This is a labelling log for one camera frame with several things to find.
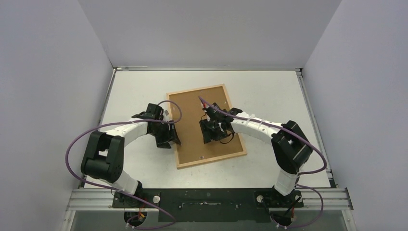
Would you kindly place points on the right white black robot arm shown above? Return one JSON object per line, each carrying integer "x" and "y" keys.
{"x": 287, "y": 141}

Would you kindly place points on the front aluminium black mounting rail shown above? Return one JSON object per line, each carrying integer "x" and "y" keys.
{"x": 321, "y": 209}

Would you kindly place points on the brown cardboard backing board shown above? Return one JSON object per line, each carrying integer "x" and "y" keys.
{"x": 191, "y": 121}

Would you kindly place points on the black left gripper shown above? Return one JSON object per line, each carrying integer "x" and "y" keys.
{"x": 170, "y": 134}

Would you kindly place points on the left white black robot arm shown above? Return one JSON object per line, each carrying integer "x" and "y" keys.
{"x": 104, "y": 154}

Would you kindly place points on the light wooden picture frame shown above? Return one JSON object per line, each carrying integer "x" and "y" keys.
{"x": 191, "y": 164}

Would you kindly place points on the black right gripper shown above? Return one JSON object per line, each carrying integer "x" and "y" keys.
{"x": 210, "y": 131}

